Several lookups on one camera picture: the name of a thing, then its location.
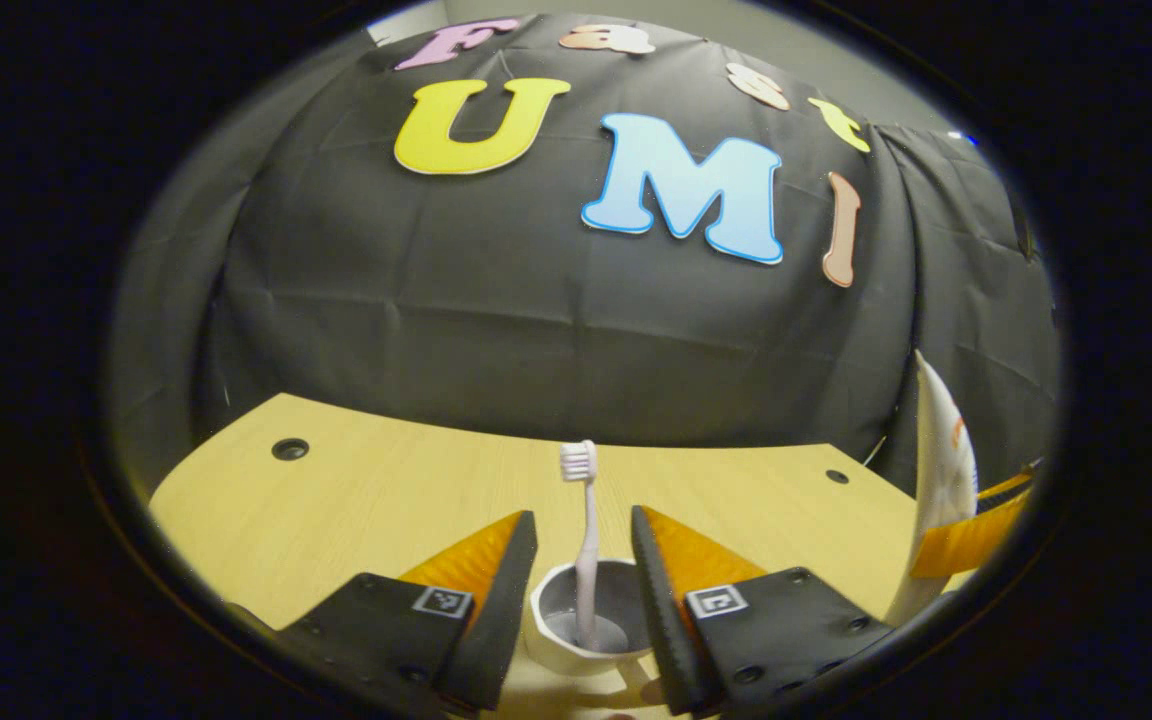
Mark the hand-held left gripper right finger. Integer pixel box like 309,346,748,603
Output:
630,505,897,717

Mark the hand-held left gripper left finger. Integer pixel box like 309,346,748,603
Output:
271,510,540,713

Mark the white cup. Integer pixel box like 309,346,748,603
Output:
528,558,659,678

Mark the white toothpaste tube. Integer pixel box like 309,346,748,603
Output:
884,350,979,629

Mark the pale pink toothbrush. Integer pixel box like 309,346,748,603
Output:
560,440,603,646

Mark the light wooden desktop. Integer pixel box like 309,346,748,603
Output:
149,392,977,720

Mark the black backdrop cloth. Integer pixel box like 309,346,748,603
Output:
106,12,1062,501

